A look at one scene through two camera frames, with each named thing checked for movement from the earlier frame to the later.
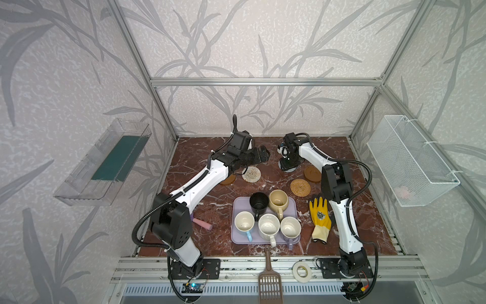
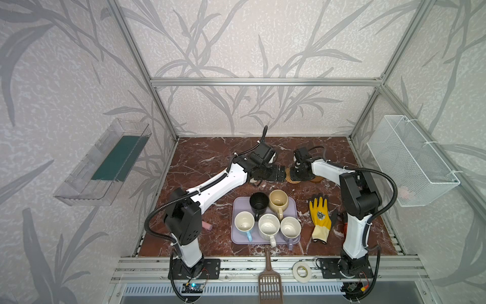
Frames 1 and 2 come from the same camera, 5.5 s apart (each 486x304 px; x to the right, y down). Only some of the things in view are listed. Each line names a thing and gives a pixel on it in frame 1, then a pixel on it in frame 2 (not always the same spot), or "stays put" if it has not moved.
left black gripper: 256,154 to 268,173
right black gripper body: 289,161 to 299,171
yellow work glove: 321,219 stays put
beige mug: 278,201 stays put
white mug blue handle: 244,221 stays put
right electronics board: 352,289 stays put
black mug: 259,202 stays put
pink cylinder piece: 202,223 stays put
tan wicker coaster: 300,187 to 288,177
